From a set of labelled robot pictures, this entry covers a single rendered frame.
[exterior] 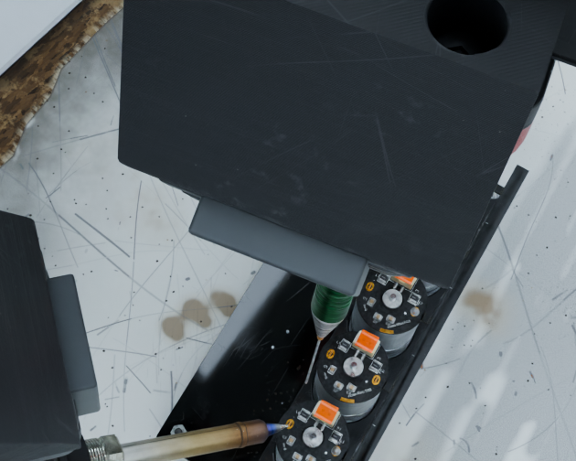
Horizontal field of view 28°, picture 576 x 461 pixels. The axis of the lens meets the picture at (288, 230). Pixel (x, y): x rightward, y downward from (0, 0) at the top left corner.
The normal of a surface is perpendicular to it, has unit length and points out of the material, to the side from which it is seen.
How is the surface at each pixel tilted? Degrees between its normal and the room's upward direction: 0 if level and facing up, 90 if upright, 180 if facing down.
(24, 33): 0
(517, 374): 0
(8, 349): 61
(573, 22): 70
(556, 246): 0
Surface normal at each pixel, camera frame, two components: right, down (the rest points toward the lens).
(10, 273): 0.85, -0.36
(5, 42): 0.01, -0.32
